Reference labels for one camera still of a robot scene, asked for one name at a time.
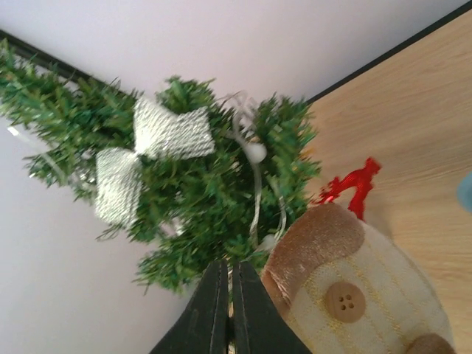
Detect fairy light string white beads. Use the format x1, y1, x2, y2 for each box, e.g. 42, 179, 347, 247
7, 88, 290, 251

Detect gingerbread figure ornament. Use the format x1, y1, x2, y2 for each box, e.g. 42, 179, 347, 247
261, 203, 456, 353

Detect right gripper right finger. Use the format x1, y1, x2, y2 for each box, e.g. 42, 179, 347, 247
232, 262, 310, 354

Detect red beaded ornament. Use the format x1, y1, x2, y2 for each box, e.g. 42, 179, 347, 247
311, 157, 381, 221

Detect small green christmas tree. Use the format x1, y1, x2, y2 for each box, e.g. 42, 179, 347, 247
1, 40, 319, 291

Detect light blue plastic basket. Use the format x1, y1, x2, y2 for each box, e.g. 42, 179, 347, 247
456, 172, 472, 212

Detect white mesh bow ornament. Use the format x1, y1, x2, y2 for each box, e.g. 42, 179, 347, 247
94, 97, 215, 228

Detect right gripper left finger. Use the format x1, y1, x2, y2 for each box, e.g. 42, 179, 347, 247
150, 260, 229, 354

